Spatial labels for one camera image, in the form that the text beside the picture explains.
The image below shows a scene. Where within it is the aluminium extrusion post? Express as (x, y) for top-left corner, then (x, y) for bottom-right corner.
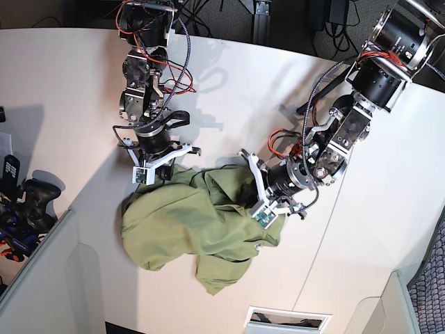
(252, 0), (272, 46)

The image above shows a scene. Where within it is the green t-shirt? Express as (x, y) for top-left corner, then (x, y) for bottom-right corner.
(120, 165), (285, 295)

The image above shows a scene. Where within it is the black remote control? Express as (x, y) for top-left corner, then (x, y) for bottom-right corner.
(2, 154), (20, 189)

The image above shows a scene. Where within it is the black power adapter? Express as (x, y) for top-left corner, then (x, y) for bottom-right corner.
(328, 0), (349, 25)

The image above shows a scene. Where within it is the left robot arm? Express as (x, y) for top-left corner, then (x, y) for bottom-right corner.
(260, 1), (444, 200)

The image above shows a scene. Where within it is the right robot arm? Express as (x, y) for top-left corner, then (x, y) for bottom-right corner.
(113, 1), (194, 185)

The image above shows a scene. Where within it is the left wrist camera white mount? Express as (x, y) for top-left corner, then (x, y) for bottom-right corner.
(239, 150), (307, 230)

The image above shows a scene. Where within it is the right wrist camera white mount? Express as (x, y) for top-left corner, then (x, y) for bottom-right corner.
(113, 125), (202, 186)

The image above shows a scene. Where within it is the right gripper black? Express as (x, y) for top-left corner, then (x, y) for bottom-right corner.
(135, 122), (177, 181)

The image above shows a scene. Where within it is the black game controller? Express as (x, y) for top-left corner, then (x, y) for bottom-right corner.
(22, 178), (61, 233)

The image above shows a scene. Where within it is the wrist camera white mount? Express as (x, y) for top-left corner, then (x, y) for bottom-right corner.
(239, 150), (307, 230)
(113, 125), (202, 186)

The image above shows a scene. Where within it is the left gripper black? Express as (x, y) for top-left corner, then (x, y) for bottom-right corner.
(266, 160), (315, 198)

